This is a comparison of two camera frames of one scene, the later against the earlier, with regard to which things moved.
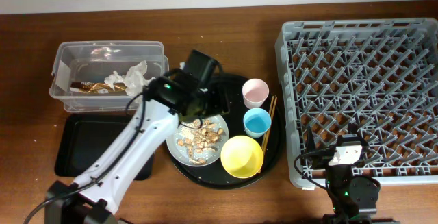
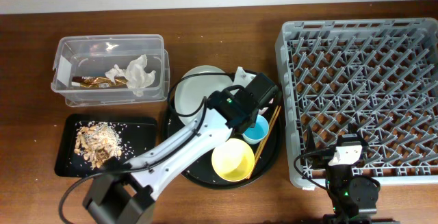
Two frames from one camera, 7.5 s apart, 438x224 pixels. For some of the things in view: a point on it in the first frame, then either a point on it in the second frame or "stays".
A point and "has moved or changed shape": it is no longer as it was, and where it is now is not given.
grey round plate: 180,153 has moved or changed shape
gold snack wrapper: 96,88 has moved or changed shape
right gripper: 311,144 stays
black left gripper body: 206,100 -> 254,116
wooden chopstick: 269,129 -> 276,116
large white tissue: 133,81 has moved or changed shape
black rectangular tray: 83,137 stays
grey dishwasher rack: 375,79 stays
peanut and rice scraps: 200,140 has moved or changed shape
